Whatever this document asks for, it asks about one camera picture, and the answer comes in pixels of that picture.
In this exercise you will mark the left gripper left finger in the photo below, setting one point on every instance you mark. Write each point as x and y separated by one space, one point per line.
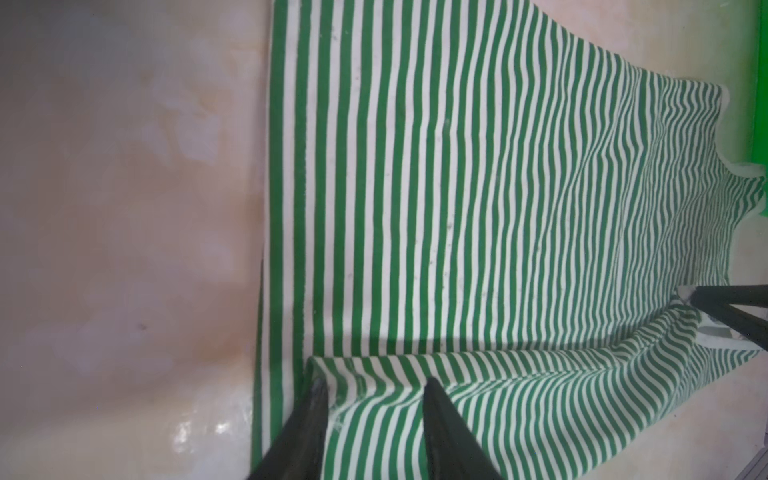
298 451

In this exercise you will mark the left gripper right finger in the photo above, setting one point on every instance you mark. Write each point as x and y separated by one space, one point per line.
451 449

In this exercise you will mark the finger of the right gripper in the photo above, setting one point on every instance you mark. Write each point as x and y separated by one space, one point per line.
722 304

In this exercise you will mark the green white striped garment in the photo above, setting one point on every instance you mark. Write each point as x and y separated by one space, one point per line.
466 191

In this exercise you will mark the green plastic basket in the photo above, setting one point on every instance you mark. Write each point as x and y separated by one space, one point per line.
759 141

